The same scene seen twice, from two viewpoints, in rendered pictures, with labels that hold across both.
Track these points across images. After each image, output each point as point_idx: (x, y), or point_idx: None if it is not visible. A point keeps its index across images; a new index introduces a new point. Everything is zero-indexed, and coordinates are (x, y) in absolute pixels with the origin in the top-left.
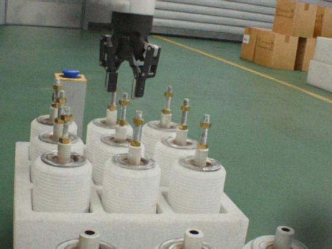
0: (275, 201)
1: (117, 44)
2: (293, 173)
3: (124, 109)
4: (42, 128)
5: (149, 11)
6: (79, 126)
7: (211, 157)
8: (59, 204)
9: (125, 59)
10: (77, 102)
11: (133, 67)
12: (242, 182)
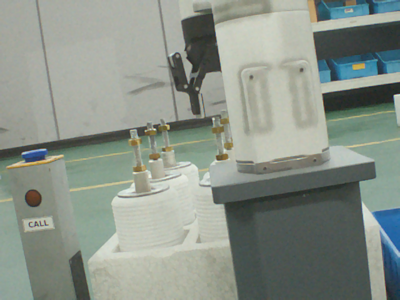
0: None
1: (209, 54)
2: (82, 241)
3: (229, 129)
4: (167, 196)
5: None
6: (75, 223)
7: (2, 271)
8: None
9: (219, 69)
10: (65, 189)
11: None
12: (87, 260)
